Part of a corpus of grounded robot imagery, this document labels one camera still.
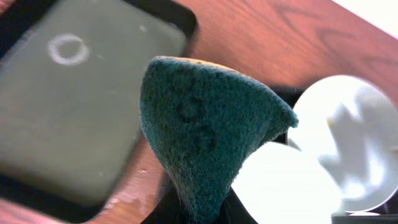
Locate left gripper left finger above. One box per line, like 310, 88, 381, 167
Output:
141, 185, 187, 224

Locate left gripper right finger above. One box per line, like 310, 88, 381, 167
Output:
219, 189, 257, 224

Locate light green plate front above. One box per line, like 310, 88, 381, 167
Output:
232, 142, 341, 224

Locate light green plate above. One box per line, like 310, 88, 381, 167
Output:
232, 142, 341, 224
286, 75, 397, 213

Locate green yellow sponge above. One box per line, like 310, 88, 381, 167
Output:
140, 56, 299, 223

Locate black round tray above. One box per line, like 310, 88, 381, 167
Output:
229, 85, 398, 224

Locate black rectangular water tray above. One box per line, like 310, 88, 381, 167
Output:
1, 0, 197, 223

